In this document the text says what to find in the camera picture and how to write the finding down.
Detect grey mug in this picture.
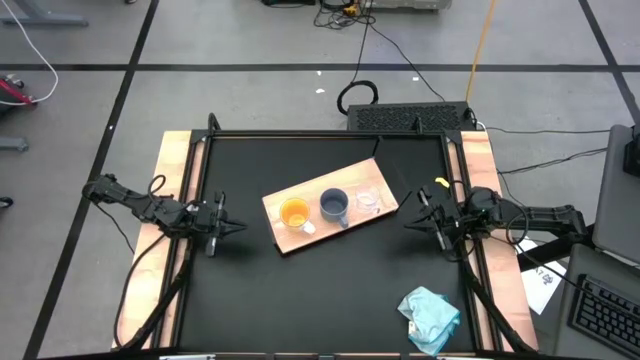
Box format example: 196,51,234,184
318,187,351,230

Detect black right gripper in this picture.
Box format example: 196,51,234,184
403,185,474,251

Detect white cable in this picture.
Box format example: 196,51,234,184
0,0,60,106

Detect black desk leg bar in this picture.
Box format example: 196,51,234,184
517,224,597,272

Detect black computer tower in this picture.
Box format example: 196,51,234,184
346,101,476,134

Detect clear glass mug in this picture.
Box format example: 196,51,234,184
354,184,384,216

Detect light blue cloth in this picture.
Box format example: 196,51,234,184
397,285,462,357

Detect red cart part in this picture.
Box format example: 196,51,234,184
0,73,37,109

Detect white paper sheet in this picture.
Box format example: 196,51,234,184
514,233,569,316

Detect grey metal table foot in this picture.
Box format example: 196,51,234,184
0,0,90,29
0,135,30,153

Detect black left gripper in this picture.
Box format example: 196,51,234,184
187,191,247,257

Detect black frame brace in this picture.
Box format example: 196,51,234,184
457,242,532,352
122,242,197,351

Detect coiled black cable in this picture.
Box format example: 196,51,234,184
336,79,380,116

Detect yellow ceramic mug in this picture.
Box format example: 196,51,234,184
278,197,317,236

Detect yellow cable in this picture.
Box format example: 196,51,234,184
464,0,499,104

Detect black keyboard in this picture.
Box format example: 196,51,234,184
569,273,640,359

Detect beige equipment box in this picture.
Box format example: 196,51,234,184
369,0,454,12

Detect black desk device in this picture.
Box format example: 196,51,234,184
623,124,640,177

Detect wooden cutting board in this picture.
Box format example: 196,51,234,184
261,157,400,255

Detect black cable tangle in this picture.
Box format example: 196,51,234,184
312,0,376,30

